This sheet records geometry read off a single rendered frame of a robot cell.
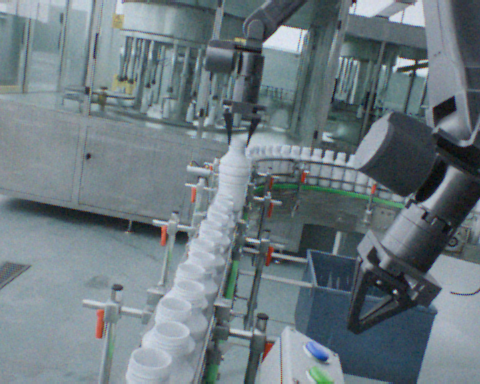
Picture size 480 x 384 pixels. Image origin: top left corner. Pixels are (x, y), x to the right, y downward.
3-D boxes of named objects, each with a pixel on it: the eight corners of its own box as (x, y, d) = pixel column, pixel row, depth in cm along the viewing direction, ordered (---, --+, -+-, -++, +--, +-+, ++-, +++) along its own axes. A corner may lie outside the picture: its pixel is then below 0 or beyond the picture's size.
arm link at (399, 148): (521, 114, 54) (463, 139, 62) (427, 52, 52) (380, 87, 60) (485, 217, 50) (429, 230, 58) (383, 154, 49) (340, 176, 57)
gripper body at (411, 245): (376, 271, 52) (420, 207, 51) (359, 241, 62) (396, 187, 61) (433, 305, 52) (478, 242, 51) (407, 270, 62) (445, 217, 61)
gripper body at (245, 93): (222, 105, 123) (227, 73, 122) (266, 113, 123) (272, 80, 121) (219, 107, 117) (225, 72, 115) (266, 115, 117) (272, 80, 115)
